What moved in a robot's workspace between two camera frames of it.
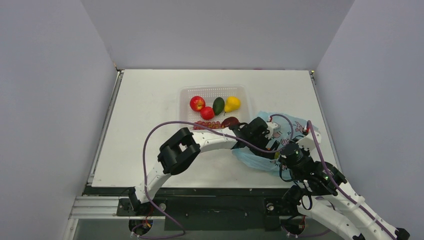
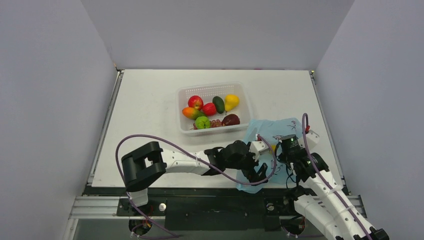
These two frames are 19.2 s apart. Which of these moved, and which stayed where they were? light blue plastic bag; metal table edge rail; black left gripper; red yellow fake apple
Moved: black left gripper; light blue plastic bag
Stayed: red yellow fake apple; metal table edge rail
